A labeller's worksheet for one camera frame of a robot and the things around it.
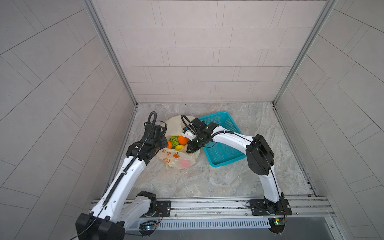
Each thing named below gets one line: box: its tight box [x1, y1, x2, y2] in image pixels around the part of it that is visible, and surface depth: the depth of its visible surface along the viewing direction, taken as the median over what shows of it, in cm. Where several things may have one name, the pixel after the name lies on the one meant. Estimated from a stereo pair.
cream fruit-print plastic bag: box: [157, 115, 201, 169], surface depth 80 cm
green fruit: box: [169, 135, 180, 149], surface depth 91 cm
